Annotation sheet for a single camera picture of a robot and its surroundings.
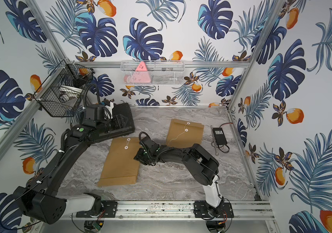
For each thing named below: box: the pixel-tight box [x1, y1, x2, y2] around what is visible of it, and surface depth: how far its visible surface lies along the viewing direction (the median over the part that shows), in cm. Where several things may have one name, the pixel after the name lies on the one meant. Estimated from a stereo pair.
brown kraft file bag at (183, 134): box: [166, 118, 205, 149], surface depth 108 cm
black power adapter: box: [212, 127, 228, 146], surface depth 104 cm
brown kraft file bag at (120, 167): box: [97, 136, 142, 187], surface depth 91 cm
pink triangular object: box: [123, 61, 151, 84], surface depth 92 cm
